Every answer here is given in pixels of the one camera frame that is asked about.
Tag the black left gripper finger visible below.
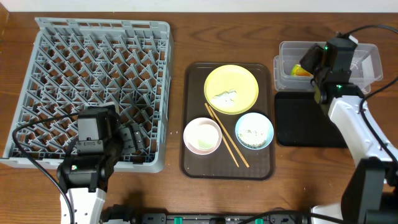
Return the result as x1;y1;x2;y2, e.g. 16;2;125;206
131;123;144;150
119;128;136;154

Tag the yellow green wrapper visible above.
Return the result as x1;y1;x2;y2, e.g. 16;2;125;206
290;64;313;77

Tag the pink bowl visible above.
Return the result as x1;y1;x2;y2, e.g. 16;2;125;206
183;118;222;156

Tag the white tissue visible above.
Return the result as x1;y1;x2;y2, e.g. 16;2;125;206
211;90;237;107

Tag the light blue bowl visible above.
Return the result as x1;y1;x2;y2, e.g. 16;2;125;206
235;113;274;150

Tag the yellow plate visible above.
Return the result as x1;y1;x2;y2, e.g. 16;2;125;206
204;65;259;114

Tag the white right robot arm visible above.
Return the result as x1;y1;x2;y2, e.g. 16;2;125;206
300;34;397;223

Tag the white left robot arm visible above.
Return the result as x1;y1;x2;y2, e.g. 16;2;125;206
57;105;142;223

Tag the grey dishwasher rack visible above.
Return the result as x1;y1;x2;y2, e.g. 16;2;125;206
1;17;174;173

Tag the clear plastic bin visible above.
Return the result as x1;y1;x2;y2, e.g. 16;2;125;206
274;41;383;94

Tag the black tray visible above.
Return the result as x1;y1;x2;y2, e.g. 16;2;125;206
274;91;346;148

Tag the wooden chopstick right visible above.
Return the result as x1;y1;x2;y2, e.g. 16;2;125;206
205;103;249;168

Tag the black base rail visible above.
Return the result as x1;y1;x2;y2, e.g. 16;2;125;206
99;205;311;224

